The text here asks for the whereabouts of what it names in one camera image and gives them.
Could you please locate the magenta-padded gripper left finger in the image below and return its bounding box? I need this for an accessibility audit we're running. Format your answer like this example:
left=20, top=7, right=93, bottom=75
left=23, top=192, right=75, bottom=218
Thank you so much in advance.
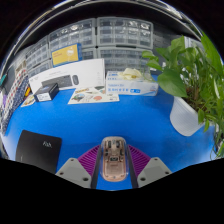
left=55, top=143, right=103, bottom=190

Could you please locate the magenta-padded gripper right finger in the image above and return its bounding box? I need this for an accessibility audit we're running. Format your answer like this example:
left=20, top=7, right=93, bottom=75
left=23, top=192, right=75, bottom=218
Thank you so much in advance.
left=125, top=143, right=173, bottom=189

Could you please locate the transparent pink computer mouse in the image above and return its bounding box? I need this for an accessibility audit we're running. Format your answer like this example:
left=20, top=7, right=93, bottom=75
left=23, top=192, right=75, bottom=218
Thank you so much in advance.
left=99, top=135, right=129, bottom=183

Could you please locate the black mouse pad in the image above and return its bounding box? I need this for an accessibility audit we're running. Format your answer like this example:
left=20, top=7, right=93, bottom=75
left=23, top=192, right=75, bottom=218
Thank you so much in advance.
left=15, top=129, right=63, bottom=175

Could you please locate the green plant in white pot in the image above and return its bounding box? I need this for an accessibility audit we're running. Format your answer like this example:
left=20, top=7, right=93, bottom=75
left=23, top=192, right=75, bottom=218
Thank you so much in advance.
left=141, top=31, right=224, bottom=159

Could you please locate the illustrated picture card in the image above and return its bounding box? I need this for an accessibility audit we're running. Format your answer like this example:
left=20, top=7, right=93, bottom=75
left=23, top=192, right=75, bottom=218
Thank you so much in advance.
left=20, top=94, right=36, bottom=108
left=67, top=85, right=120, bottom=105

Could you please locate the small black box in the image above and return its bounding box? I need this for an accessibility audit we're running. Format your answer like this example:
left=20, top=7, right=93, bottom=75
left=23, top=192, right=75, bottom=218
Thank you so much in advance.
left=33, top=82, right=60, bottom=103

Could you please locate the white blue glove box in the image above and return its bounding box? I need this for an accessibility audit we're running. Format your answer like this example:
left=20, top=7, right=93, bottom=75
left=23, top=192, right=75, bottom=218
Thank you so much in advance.
left=105, top=68, right=160, bottom=97

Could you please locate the patterned polka dot cloth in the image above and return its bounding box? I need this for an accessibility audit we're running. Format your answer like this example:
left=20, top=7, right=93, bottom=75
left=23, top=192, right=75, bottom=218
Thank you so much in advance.
left=0, top=68, right=30, bottom=134

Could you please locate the long white keyboard box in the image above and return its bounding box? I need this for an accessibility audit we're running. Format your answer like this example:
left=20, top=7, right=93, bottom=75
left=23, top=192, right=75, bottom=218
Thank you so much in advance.
left=28, top=58, right=106, bottom=95

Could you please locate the white plastic crate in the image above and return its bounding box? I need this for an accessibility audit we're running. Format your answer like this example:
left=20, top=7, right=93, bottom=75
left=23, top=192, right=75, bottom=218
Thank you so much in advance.
left=14, top=60, right=28, bottom=77

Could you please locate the teal tool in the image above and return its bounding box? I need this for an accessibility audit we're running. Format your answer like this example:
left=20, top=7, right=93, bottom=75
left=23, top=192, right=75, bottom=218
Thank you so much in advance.
left=0, top=73, right=8, bottom=86

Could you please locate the yellow and blue box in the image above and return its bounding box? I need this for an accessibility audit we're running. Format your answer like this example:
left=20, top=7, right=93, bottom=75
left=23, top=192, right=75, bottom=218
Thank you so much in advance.
left=50, top=43, right=83, bottom=67

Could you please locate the black wall shelf unit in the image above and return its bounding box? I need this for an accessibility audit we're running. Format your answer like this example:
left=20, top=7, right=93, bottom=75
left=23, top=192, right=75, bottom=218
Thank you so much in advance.
left=6, top=0, right=201, bottom=58

